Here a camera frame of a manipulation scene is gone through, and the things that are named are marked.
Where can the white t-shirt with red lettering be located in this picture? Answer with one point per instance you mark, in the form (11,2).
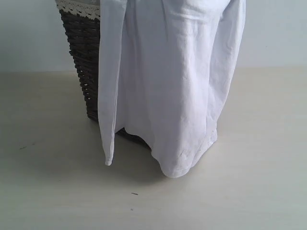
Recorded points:
(165,69)

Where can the brown wicker basket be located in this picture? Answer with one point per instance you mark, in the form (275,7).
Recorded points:
(84,62)

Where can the white lace basket liner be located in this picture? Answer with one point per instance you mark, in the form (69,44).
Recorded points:
(79,6)

